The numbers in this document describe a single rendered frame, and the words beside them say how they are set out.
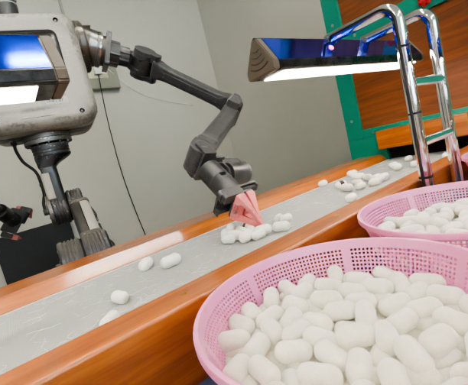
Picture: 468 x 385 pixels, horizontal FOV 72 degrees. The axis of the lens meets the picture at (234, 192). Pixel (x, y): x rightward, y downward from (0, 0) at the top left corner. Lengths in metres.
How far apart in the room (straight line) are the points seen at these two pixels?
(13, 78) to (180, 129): 2.60
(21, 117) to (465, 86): 1.35
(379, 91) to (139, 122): 1.98
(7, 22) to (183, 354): 1.03
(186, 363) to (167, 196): 2.50
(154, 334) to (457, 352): 0.26
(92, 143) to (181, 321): 2.38
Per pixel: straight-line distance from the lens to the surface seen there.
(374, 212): 0.60
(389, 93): 1.40
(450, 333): 0.30
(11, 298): 0.71
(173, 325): 0.37
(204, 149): 0.76
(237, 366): 0.29
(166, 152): 2.89
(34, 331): 0.55
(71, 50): 1.17
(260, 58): 0.66
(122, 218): 2.70
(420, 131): 0.74
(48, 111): 1.11
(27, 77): 0.45
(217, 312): 0.35
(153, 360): 0.37
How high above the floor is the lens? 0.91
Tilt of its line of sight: 7 degrees down
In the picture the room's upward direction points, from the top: 14 degrees counter-clockwise
